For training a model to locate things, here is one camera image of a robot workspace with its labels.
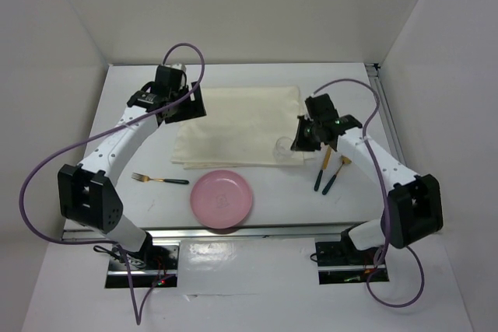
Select gold knife green handle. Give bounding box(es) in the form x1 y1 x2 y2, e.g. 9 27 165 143
314 146 332 191

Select cream cloth placemat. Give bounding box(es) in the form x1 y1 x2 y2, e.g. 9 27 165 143
170 86 314 169

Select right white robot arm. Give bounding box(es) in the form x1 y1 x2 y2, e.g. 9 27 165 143
291 94 444 264

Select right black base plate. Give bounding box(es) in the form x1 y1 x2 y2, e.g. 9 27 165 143
310 242 377 267

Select aluminium side rail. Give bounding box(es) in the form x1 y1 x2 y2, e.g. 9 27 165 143
364 63 406 166

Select aluminium front rail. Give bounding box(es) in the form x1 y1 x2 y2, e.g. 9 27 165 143
61 219 427 241

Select clear drinking glass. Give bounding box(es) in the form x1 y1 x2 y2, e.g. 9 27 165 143
273 137 294 164

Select pink plate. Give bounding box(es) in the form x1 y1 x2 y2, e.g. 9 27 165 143
190 170 253 229

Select gold spoon green handle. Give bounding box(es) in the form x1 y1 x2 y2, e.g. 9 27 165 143
321 156 352 195

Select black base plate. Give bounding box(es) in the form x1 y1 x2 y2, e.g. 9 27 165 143
310 242 377 267
107 246 179 274

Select gold fork green handle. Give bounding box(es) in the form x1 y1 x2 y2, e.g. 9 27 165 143
132 173 190 185

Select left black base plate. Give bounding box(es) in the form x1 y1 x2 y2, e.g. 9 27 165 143
107 246 179 274

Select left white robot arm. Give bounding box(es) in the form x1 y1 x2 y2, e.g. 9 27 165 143
58 64 206 269

